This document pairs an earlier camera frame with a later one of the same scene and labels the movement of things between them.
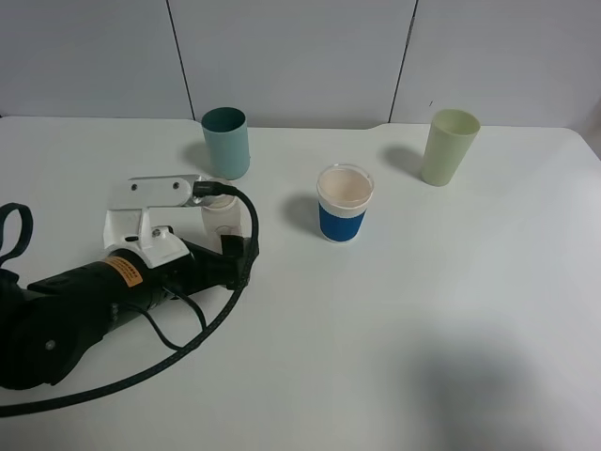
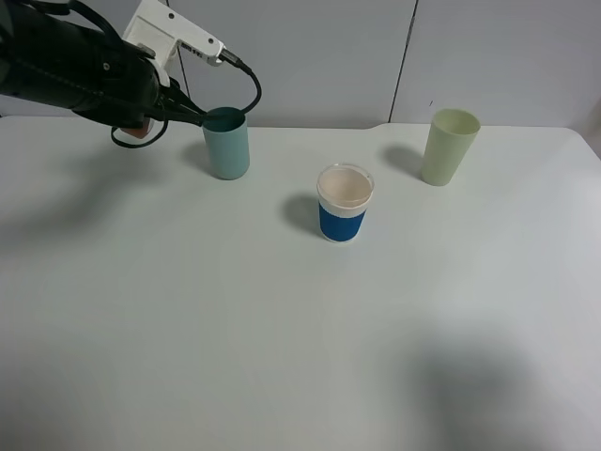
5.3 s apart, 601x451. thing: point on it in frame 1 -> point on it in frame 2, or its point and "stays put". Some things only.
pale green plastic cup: x=452 y=134 stays put
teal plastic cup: x=226 y=132 stays put
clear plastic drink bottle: x=224 y=214 -> x=142 y=132
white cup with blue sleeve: x=344 y=193 stays put
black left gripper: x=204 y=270 -> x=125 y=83
